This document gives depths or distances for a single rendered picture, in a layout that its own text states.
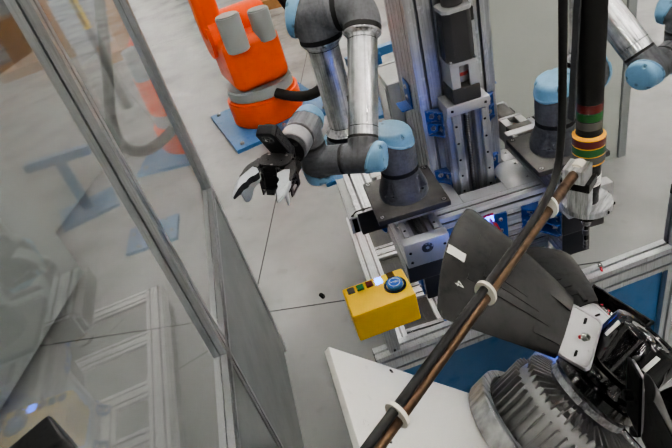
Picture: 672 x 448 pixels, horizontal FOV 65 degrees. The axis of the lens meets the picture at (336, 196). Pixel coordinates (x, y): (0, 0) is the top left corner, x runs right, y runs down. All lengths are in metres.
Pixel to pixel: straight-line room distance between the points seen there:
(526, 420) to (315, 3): 1.02
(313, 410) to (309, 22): 1.67
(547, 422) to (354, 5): 0.97
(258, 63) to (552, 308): 3.93
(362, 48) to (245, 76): 3.31
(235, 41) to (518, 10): 2.38
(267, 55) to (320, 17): 3.24
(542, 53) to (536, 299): 2.20
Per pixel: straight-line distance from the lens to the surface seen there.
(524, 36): 2.90
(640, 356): 0.95
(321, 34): 1.40
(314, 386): 2.54
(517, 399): 0.97
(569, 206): 0.84
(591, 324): 0.96
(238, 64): 4.55
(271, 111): 4.67
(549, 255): 1.22
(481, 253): 0.87
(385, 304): 1.27
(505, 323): 0.86
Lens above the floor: 1.99
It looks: 34 degrees down
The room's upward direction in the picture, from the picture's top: 17 degrees counter-clockwise
